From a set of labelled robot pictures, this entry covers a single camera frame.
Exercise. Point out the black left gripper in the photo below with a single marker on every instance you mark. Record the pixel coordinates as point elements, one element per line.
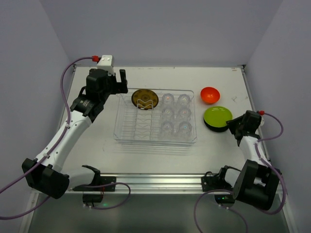
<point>116,85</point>

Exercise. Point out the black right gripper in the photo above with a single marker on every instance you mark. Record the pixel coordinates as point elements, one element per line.
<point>234,125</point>

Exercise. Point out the black plate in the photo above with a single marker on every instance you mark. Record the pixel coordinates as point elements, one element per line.
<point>213,128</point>

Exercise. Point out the lime green plate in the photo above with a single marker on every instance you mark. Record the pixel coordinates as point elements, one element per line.
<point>217,116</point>

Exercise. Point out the orange plastic bowl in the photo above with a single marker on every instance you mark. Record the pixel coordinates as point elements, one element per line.
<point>210,95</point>

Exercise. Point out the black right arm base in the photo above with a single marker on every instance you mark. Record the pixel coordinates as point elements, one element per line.
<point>212,181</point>

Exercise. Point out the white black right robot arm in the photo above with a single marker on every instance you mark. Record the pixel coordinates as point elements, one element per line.
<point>256,183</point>

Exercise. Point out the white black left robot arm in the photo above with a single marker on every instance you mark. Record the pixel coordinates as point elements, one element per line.
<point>44,172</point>

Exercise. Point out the clear plastic dish tray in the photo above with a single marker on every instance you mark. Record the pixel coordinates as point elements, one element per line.
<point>124,100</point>

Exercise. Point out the brown patterned plate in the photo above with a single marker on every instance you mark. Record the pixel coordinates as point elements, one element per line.
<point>145,99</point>

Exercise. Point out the clear glass front right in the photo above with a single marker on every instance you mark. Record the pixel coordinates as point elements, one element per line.
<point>184,131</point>

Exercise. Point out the clear glass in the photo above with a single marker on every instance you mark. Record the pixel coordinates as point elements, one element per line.
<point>184,131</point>
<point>166,131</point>
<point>183,114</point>
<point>168,100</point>
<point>167,114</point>
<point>183,100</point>

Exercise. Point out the clear glass back left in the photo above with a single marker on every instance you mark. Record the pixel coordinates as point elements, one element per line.
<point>168,100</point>

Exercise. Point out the clear glass middle right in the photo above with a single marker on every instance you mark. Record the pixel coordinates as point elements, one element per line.
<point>183,114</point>

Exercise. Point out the clear glass back right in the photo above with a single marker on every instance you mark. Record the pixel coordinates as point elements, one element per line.
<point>183,100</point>

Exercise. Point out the clear glass middle left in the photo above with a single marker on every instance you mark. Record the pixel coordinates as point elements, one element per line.
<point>167,114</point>

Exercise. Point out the clear glass front left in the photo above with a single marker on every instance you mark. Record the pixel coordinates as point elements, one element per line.
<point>166,131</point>

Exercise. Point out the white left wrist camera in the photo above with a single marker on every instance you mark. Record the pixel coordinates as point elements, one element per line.
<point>106,63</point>

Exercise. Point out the aluminium mounting rail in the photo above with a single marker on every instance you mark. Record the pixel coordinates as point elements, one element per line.
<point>158,182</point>

